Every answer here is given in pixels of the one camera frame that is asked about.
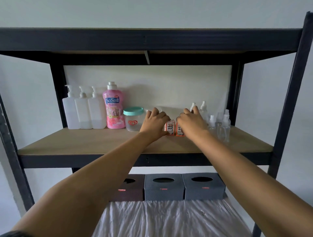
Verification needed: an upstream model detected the person's left hand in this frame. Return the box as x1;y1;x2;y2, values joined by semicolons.
139;107;175;143

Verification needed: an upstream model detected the person's right hand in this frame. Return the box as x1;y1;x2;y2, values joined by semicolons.
176;106;209;140

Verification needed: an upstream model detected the person's left forearm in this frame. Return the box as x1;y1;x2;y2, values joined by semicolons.
10;132;158;237

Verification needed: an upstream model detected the person's right forearm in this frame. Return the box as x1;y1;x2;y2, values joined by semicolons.
187;131;313;237

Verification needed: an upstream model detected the orange ink box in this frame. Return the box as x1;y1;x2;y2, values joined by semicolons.
176;120;187;137
164;119;176;136

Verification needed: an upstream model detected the clear jar with teal lid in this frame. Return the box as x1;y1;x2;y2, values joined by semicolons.
123;107;144;132

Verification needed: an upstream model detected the group of clear spray bottles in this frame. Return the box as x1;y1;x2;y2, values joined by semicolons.
190;100;232;144

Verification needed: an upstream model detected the grey tissue box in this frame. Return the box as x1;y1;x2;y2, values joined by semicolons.
144;174;185;201
182;173;226;201

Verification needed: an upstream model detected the pink fabric softener bottle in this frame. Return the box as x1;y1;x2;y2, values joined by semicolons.
102;82;126;129

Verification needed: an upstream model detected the brown tissue box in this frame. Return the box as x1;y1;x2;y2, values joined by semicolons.
109;174;145;202

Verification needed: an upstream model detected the white pump bottle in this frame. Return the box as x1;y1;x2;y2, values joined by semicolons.
88;86;107;129
75;86;93;129
62;84;81;129

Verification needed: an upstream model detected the wooden shelf board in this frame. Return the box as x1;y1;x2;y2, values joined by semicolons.
17;125;274;156

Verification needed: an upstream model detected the white plastic sheet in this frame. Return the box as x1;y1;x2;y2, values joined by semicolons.
91;195;254;237

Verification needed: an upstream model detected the black metal shelving rack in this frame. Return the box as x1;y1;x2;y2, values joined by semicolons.
0;11;313;237

